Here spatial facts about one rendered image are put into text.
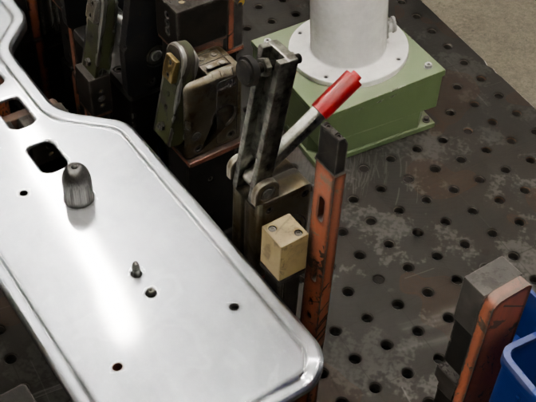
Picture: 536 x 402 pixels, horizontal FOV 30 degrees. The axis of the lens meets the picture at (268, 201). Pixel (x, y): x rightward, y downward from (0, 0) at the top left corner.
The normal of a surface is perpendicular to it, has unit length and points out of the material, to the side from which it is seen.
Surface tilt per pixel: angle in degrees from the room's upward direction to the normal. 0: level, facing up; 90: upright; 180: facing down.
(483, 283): 0
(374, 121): 90
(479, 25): 0
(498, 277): 0
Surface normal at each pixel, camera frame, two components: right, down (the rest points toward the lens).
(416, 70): -0.04, -0.69
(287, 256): 0.57, 0.61
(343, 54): -0.20, 0.71
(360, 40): 0.24, 0.69
